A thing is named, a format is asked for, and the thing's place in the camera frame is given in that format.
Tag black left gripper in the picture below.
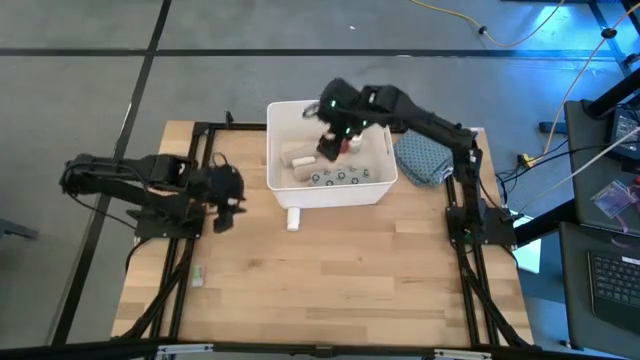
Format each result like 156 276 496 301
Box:
192 164 248 235

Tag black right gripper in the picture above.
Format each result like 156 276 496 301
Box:
315 77 382 163

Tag ring-patterned grey packet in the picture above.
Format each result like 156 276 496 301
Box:
309 166 372 188

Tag grey mesh bandage roll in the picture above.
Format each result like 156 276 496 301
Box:
278 140 321 167

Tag white perforated plastic basket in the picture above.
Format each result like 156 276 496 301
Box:
265 99 400 211

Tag teal patterned folded cloth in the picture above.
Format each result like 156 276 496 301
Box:
393 128 457 189

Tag black gantry bar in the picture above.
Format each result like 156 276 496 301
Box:
0 339 640 360

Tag grey chair foot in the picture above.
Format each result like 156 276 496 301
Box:
0 217 40 242

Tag black diagonal beam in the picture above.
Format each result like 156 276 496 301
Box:
513 198 576 247
581 66 640 120

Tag grey desk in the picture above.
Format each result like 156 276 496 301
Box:
558 221 640 359
563 98 640 236

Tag white rod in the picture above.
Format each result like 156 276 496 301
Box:
543 126 640 195

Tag dark desk laptop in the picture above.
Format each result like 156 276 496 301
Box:
606 106 640 162

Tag black keyboard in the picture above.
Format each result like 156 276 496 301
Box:
587 249 640 334

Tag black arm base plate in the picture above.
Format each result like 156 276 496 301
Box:
133 199 207 240
445 205 518 247

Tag silver bracket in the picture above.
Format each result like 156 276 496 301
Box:
433 348 492 360
156 343 215 357

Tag black aluminium table frame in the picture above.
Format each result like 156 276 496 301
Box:
112 119 534 350

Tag yellow floor cable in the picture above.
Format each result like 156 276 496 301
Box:
409 0 567 49

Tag black floor cables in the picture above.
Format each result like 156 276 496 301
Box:
494 142 614 201

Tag yellow hanging power cable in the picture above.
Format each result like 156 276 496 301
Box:
542 1 640 162

